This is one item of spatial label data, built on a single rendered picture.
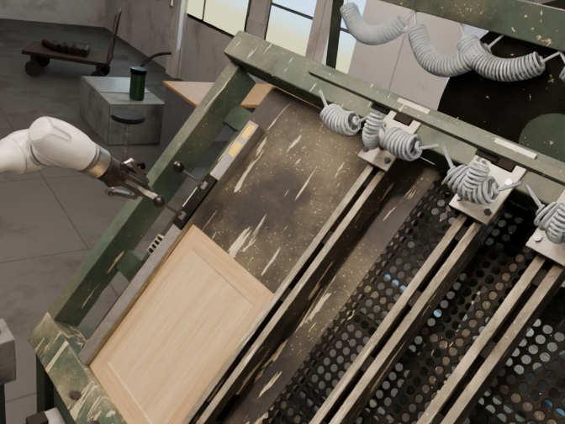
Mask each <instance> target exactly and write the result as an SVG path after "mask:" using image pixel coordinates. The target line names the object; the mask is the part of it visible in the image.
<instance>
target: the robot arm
mask: <svg viewBox="0 0 565 424"><path fill-rule="evenodd" d="M49 166H54V167H63V168H71V169H75V170H77V171H78V172H80V173H82V174H84V175H87V176H89V177H90V178H97V179H98V180H100V181H102V182H104V183H105V184H106V185H107V189H106V190H105V193H106V194H107V195H108V196H115V195H116V196H119V197H124V198H127V199H134V200H137V198H138V197H139V196H141V197H143V198H145V199H148V198H152V199H154V197H155V196H157V194H155V193H153V192H154V191H155V190H154V189H153V188H152V187H150V186H148V183H149V182H150V180H149V179H148V178H147V177H146V176H145V174H144V173H143V172H142V171H141V170H140V169H139V168H138V167H137V165H136V162H135V160H133V159H132V158H131V157H130V158H129V159H128V161H126V162H122V161H118V160H117V159H115V158H113V157H112V156H110V154H109V152H108V151H106V150H105V149H103V148H102V147H101V146H99V145H98V144H96V143H94V142H92V141H91V140H90V139H89V138H88V136H87V135H85V134H84V133H82V132H81V131H80V130H79V129H77V128H75V127H74V126H72V125H69V124H68V123H66V122H64V121H62V120H59V119H55V118H51V117H41V118H39V119H37V120H36V121H35V122H34V123H33V124H32V125H31V126H30V128H29V129H27V130H20V131H15V132H13V133H12V134H10V135H8V136H7V137H5V138H4V139H1V140H0V173H2V172H11V173H13V174H16V175H19V174H23V173H26V172H33V171H38V170H41V169H42V168H43V167H49ZM127 166H129V167H132V168H133V169H134V170H135V171H136V173H137V174H138V175H139V176H140V177H141V178H142V179H143V181H142V182H141V181H140V180H139V179H137V178H135V177H133V176H131V175H130V174H129V170H128V168H127ZM126 179H129V180H130V181H132V182H133V183H136V184H138V185H139V186H140V190H139V189H137V188H135V187H134V186H132V185H130V184H128V183H127V182H125V180H126ZM117 186H123V187H124V188H127V189H128V190H130V191H132V192H134V193H130V192H126V191H123V190H119V189H116V188H112V187H117Z"/></svg>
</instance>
